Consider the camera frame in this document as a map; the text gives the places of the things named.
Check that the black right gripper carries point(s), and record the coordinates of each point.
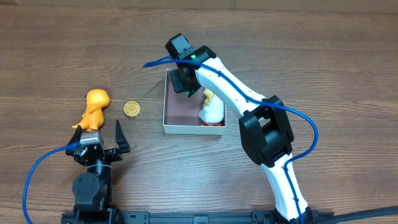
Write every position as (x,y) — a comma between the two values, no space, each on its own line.
(179,83)

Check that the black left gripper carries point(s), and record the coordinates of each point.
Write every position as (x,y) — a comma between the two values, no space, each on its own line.
(106,152)

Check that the green round cap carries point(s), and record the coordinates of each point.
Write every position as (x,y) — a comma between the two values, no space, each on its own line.
(190,93)

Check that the orange dinosaur toy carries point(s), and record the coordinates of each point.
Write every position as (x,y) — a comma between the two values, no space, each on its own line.
(93,118)

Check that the white box pink inside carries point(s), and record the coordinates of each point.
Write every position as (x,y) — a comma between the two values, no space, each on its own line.
(181,113)

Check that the white and yellow duck toy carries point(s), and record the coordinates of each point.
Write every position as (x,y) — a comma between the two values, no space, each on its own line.
(212,113)

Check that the yellow round cap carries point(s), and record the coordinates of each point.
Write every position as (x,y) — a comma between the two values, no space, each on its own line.
(132,109)

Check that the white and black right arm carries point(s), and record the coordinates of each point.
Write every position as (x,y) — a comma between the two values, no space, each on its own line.
(265,130)

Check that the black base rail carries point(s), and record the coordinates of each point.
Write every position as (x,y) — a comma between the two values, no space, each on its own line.
(115,215)

